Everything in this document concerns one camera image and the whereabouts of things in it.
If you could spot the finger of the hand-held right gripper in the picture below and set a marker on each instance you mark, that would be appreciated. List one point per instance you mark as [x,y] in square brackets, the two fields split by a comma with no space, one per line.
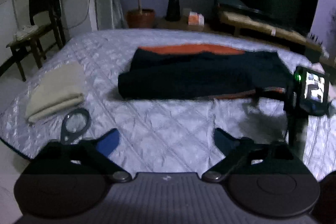
[273,91]

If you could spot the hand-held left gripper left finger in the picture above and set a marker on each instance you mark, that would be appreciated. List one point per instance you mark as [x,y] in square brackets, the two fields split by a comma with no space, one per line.
[109,141]

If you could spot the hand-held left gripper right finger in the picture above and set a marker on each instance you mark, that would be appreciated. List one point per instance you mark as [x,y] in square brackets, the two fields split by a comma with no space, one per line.
[221,140]

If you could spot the dark jacket with orange lining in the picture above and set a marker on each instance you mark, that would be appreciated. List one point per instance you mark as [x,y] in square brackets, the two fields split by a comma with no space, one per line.
[197,74]

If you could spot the beige cloth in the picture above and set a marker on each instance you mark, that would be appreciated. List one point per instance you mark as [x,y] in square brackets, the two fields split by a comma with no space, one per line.
[55,90]

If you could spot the pen holder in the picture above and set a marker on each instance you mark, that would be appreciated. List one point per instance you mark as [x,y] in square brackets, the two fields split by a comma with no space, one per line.
[316,41]

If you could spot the silver quilted bedspread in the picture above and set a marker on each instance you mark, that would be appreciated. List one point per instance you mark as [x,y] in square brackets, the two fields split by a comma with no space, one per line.
[157,121]

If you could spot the orange tissue box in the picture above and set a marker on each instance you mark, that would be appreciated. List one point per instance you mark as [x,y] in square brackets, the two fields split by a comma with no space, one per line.
[195,19]

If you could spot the wooden tv cabinet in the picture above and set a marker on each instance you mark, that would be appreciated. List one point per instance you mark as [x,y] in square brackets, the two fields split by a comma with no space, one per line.
[178,26]

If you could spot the brown plant pot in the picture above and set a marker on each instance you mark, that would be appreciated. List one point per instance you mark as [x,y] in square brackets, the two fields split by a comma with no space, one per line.
[140,19]

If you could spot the black speaker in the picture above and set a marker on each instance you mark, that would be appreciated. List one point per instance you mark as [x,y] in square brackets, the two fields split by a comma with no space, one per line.
[173,8]

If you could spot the white cloth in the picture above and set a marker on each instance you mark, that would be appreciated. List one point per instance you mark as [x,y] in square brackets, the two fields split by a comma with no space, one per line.
[26,31]

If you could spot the dark wooden chair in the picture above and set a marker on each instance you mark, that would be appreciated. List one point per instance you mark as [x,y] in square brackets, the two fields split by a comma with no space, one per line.
[42,7]

